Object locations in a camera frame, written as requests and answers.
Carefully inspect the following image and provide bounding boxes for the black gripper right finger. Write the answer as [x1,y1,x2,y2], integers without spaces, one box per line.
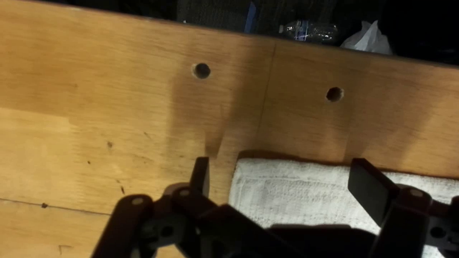
[348,157,459,258]

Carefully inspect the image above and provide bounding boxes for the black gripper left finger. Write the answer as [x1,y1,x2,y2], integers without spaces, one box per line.
[91,156,224,258]

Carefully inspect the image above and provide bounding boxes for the white towel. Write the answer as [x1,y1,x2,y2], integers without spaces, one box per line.
[229,150,459,231]

